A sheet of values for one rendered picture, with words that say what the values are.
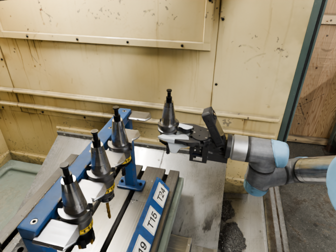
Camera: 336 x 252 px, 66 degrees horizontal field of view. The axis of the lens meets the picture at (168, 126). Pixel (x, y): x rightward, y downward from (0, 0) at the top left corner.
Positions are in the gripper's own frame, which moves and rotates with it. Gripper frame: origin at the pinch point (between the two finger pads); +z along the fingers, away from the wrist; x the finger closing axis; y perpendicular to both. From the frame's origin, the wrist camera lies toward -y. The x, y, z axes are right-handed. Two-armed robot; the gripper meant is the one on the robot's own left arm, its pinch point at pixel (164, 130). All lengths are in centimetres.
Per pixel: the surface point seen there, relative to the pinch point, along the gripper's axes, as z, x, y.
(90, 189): 8.7, -29.3, -1.2
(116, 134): 8.8, -14.4, -5.7
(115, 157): 7.9, -17.8, -1.4
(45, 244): 10.0, -42.5, -0.9
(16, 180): 91, 22, 64
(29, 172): 87, 28, 62
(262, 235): -40, 11, 51
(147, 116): 6.7, 3.7, -1.7
